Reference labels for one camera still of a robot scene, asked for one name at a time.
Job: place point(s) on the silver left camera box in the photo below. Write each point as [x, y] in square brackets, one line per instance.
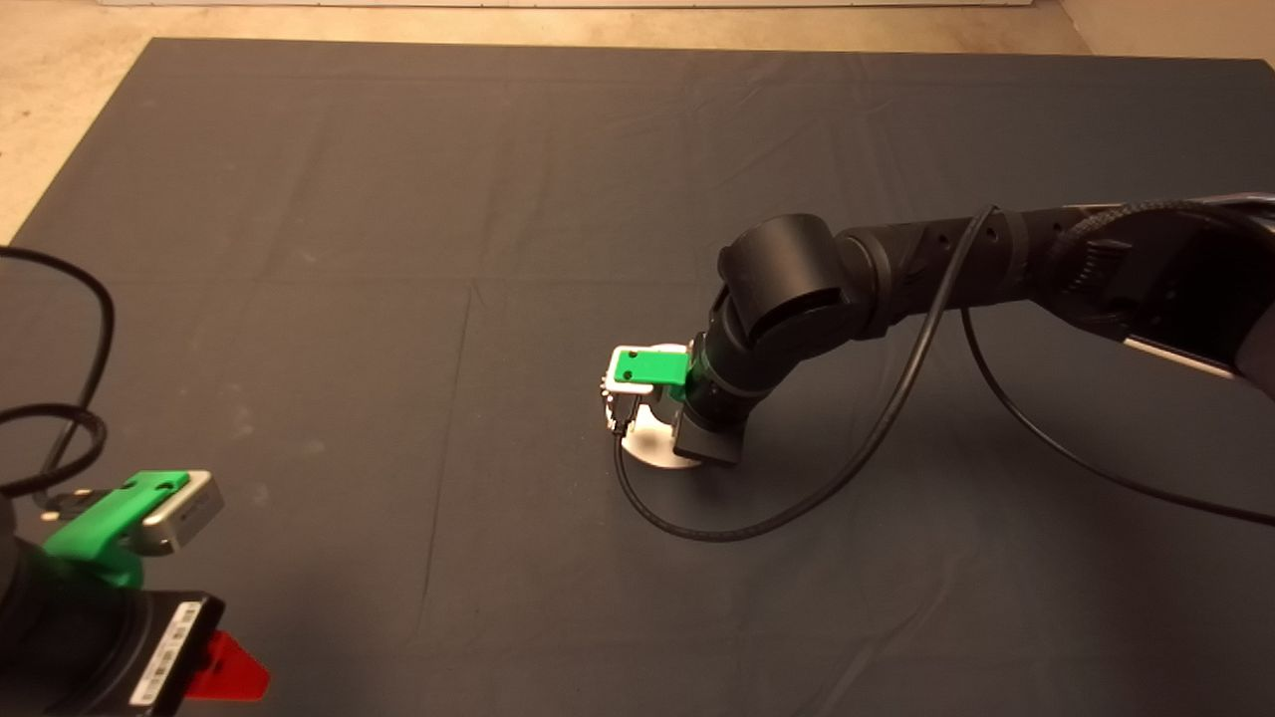
[189, 513]

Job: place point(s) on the green left camera mount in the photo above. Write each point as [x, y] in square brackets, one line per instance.
[95, 528]

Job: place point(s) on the silver right camera box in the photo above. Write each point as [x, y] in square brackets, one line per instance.
[623, 390]

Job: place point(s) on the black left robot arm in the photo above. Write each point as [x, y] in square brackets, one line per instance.
[15, 597]

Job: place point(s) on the silver camera box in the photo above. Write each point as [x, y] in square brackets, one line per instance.
[189, 513]
[623, 390]

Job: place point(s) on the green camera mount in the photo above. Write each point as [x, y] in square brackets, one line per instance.
[652, 366]
[95, 528]

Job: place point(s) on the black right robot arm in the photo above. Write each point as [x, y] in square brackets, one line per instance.
[896, 274]

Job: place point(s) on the dark grey table cloth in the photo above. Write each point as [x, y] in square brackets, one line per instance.
[398, 199]

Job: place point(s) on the round metal carrier plate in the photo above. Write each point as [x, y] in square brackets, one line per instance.
[652, 443]

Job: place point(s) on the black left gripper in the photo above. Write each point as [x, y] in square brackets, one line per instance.
[100, 657]

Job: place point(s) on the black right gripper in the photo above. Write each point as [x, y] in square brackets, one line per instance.
[712, 438]

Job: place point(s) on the green right camera mount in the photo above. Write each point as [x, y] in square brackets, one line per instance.
[652, 366]

